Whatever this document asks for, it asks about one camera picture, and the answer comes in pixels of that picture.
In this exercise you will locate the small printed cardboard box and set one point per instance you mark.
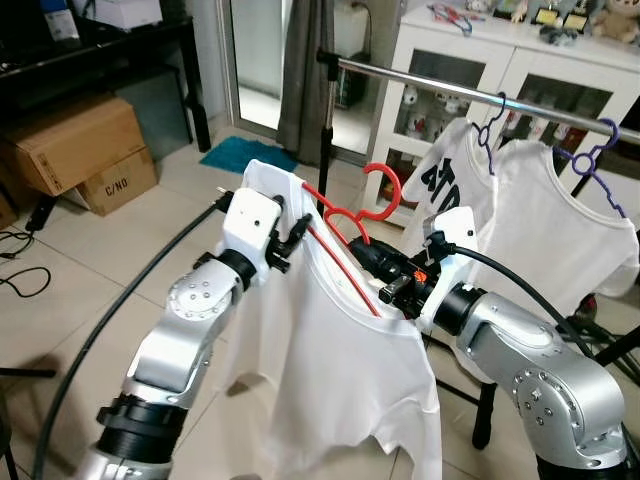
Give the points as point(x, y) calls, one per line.
point(120, 185)

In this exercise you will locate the steel clothes rack rail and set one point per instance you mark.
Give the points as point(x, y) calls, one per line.
point(420, 83)

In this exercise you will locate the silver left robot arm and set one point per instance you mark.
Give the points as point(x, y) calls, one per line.
point(185, 330)

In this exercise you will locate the glass balcony door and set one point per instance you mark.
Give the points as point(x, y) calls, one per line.
point(255, 60)

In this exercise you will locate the red and blue hanger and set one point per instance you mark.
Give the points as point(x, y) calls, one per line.
point(455, 15)

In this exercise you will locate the plain white T-shirt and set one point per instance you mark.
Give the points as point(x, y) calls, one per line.
point(545, 235)
point(340, 380)

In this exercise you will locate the black power strip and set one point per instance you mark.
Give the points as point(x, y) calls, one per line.
point(42, 213)

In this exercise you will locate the white box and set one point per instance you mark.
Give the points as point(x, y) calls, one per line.
point(130, 12)

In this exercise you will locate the black rack upright pole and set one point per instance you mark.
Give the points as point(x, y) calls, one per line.
point(327, 130)

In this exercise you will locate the grey curtain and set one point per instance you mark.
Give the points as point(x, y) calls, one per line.
point(300, 80)

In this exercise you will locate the white glass-door cabinet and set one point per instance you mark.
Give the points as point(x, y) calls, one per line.
point(520, 60)

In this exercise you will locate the large brown cardboard box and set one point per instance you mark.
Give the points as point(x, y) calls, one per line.
point(75, 140)

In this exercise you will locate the teal floor mat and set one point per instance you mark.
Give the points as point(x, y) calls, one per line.
point(245, 155)

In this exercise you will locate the beige plush toy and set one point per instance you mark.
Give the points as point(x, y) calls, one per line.
point(615, 22)

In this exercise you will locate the black desk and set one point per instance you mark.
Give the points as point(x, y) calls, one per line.
point(195, 90)

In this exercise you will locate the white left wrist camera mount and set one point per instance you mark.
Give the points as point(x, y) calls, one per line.
point(248, 225)

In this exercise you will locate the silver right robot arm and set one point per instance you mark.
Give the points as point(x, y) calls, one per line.
point(540, 360)

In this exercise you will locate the white T-shirt black print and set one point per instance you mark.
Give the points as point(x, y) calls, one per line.
point(455, 165)

